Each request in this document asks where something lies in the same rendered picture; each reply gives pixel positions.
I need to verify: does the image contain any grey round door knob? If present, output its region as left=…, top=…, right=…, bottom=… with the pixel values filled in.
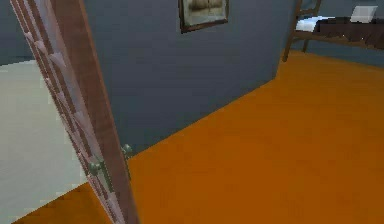
left=121, top=143, right=134, bottom=160
left=87, top=161, right=114, bottom=194

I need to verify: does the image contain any brown wooden room door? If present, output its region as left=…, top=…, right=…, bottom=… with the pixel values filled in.
left=9, top=0, right=141, bottom=224

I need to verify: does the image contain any white pillow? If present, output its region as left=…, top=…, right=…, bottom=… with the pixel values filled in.
left=349, top=5, right=379, bottom=24
left=295, top=15, right=336, bottom=34

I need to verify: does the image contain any brown wooden bed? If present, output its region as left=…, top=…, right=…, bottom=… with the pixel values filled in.
left=281, top=0, right=384, bottom=63

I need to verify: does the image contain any brown framed wall picture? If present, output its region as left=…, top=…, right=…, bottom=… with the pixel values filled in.
left=178, top=0, right=230, bottom=34

